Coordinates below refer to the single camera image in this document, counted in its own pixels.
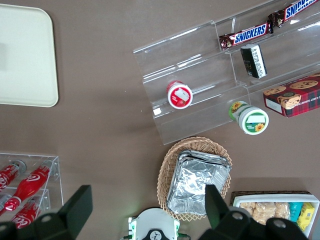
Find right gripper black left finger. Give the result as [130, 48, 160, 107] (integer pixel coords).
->
[29, 184, 94, 240]

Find teal snack packet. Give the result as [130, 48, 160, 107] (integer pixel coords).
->
[288, 201, 304, 224]

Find clear acrylic stepped display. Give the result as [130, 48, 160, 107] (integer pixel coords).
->
[132, 0, 320, 146]

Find dark woven basket tray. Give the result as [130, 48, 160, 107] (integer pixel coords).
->
[229, 190, 320, 208]

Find red strawberry yoghurt cup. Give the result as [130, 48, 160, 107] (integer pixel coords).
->
[166, 80, 194, 110]

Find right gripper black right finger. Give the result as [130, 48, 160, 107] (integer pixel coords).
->
[199, 184, 266, 240]

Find red cola bottle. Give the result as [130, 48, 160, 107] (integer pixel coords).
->
[0, 192, 13, 213]
[4, 161, 53, 213]
[9, 197, 43, 230]
[0, 159, 27, 193]

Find clear rice cracker pack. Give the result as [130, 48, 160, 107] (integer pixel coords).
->
[239, 201, 256, 216]
[274, 201, 291, 221]
[252, 201, 277, 226]

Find black white-sided small box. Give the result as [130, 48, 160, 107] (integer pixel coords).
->
[240, 44, 268, 80]

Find clear acrylic bottle rack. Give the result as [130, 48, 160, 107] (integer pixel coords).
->
[0, 152, 64, 226]

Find aluminium foil tray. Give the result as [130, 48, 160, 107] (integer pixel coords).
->
[178, 149, 233, 192]
[166, 151, 231, 216]

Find white rectangular snack tray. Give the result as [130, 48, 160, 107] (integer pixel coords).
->
[232, 194, 320, 238]

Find cream plastic tray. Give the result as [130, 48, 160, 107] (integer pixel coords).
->
[0, 3, 60, 108]

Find yellow snack packet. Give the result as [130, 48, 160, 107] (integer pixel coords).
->
[297, 202, 315, 232]

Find red tartan cookie box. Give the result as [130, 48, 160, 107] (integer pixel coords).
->
[262, 72, 320, 118]

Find green sunflower yoghurt cup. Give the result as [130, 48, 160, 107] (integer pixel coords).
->
[227, 100, 270, 135]

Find light oval wicker basket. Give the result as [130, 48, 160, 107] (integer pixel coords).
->
[156, 136, 233, 222]

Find Snickers chocolate bar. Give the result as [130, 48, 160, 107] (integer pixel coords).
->
[267, 0, 320, 28]
[218, 21, 275, 52]

